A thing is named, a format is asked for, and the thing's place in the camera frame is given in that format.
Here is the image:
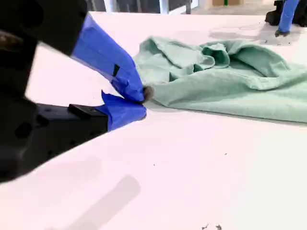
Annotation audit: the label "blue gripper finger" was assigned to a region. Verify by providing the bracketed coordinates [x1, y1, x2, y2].
[35, 90, 147, 166]
[274, 0, 301, 38]
[35, 0, 154, 104]

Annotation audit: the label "pale green t-shirt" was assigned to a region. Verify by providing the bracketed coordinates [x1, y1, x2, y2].
[133, 35, 307, 124]

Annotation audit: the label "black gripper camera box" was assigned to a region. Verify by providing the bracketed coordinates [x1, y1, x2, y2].
[265, 0, 285, 26]

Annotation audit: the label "white frame post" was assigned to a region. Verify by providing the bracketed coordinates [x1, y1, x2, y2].
[158, 0, 169, 14]

